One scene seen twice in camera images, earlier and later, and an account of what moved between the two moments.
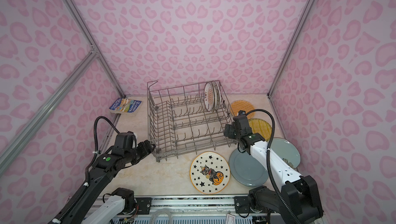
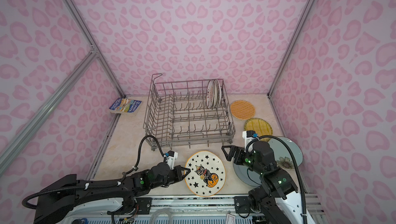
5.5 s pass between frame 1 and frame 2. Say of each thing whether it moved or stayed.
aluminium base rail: stayed
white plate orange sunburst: stayed
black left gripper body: moved
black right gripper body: moved
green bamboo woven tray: stayed
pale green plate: stayed
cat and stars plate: moved
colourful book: stayed
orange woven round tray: stayed
